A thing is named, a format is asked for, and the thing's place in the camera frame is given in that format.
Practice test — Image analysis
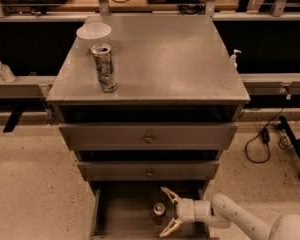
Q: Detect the grey top drawer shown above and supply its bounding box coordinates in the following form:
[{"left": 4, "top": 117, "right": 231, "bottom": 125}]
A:
[{"left": 59, "top": 122, "right": 238, "bottom": 151}]

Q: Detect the grey bottom drawer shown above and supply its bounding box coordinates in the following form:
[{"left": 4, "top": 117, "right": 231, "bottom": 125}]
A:
[{"left": 89, "top": 181, "right": 219, "bottom": 240}]

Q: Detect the black stand leg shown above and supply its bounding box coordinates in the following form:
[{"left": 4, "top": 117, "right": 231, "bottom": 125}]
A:
[{"left": 278, "top": 116, "right": 300, "bottom": 178}]

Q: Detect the clear sanitizer bottle left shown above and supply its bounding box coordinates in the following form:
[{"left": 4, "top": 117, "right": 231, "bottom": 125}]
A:
[{"left": 0, "top": 61, "right": 15, "bottom": 82}]

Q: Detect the grey drawer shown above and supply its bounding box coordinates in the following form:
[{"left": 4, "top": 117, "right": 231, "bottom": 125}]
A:
[
  {"left": 77, "top": 161, "right": 219, "bottom": 181},
  {"left": 89, "top": 181, "right": 219, "bottom": 240},
  {"left": 59, "top": 122, "right": 238, "bottom": 151}
]

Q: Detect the grey drawer cabinet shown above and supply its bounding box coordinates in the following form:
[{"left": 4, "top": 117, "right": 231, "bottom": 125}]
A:
[{"left": 45, "top": 14, "right": 251, "bottom": 240}]

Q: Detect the white bowl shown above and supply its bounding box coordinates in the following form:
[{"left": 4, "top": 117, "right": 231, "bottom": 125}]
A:
[{"left": 76, "top": 23, "right": 111, "bottom": 48}]

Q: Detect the orange soda can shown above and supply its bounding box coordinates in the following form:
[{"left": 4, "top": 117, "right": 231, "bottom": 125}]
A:
[{"left": 151, "top": 203, "right": 166, "bottom": 225}]

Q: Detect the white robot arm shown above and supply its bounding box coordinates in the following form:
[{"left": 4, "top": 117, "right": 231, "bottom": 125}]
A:
[{"left": 160, "top": 187, "right": 300, "bottom": 240}]

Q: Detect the black power cable floor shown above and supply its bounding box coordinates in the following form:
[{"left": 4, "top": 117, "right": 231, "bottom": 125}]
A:
[{"left": 244, "top": 108, "right": 284, "bottom": 164}]

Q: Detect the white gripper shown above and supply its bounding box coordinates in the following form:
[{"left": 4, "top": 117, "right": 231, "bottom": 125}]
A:
[{"left": 159, "top": 187, "right": 195, "bottom": 238}]

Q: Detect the white pump bottle right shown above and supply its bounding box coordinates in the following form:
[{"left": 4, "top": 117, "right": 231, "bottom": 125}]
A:
[{"left": 230, "top": 49, "right": 242, "bottom": 68}]

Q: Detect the blue white tall can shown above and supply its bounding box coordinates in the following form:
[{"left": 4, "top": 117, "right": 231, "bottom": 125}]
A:
[{"left": 91, "top": 43, "right": 117, "bottom": 93}]

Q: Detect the grey middle drawer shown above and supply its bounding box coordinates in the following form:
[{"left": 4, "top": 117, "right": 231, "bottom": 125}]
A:
[{"left": 77, "top": 161, "right": 219, "bottom": 181}]

